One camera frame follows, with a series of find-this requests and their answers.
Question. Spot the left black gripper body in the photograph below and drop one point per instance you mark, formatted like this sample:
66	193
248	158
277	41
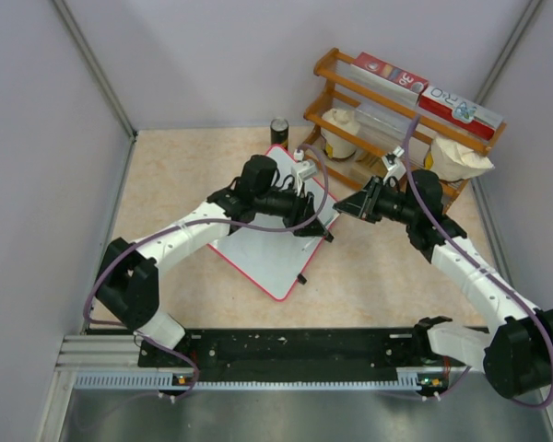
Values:
292	216

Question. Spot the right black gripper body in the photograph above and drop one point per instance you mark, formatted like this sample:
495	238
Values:
382	203

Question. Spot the pink framed whiteboard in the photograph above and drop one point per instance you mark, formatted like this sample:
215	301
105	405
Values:
272	261

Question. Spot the white marker pen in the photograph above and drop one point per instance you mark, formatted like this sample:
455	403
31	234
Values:
313	243

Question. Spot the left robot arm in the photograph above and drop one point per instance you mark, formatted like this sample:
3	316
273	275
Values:
128	280

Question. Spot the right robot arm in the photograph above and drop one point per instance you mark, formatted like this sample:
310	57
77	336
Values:
515	353

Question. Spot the brown cardboard packet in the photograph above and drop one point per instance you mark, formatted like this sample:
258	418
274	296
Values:
366	166

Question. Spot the cream cloth bag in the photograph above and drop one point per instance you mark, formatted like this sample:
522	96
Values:
452	161

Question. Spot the wooden two tier rack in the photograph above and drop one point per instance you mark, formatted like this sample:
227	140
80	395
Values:
332	115

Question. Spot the clear plastic box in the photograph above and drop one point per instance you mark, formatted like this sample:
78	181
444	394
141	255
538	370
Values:
376	119

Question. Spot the black drink can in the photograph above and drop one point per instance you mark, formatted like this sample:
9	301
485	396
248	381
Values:
279	129

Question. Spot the red white foil box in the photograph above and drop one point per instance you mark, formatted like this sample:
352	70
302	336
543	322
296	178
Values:
463	113

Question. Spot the red box with 3D print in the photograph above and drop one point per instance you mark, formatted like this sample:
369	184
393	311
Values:
387	79

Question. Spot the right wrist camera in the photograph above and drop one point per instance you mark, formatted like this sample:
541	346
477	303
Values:
394	166

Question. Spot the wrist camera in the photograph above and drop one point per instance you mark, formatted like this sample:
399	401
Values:
302	170
394	166

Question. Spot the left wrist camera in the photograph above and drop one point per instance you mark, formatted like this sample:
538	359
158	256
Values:
302	170

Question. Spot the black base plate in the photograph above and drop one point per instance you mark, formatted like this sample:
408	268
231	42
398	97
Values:
309	354

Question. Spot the grey cable duct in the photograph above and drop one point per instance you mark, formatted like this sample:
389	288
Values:
167	381

